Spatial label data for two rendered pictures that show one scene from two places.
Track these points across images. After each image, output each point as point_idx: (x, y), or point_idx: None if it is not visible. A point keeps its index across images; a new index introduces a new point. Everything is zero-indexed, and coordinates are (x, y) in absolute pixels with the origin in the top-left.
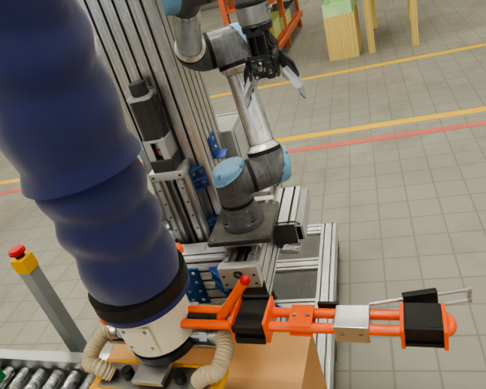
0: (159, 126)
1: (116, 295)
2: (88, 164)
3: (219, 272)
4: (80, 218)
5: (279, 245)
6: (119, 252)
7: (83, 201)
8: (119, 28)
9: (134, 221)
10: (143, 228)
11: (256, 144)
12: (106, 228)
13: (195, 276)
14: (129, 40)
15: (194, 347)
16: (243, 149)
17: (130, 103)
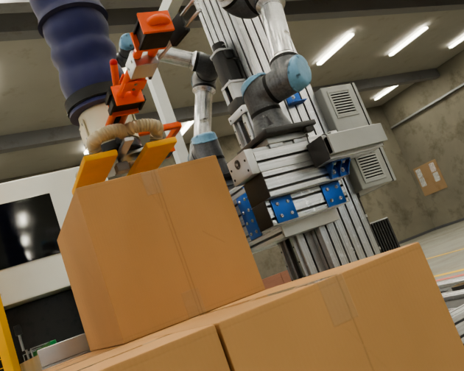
0: (227, 72)
1: (65, 88)
2: (50, 1)
3: (228, 167)
4: (49, 36)
5: (328, 174)
6: (63, 55)
7: (49, 23)
8: (213, 12)
9: (75, 39)
10: (78, 43)
11: (272, 56)
12: (60, 41)
13: (246, 202)
14: (217, 18)
15: (118, 151)
16: (345, 112)
17: (211, 58)
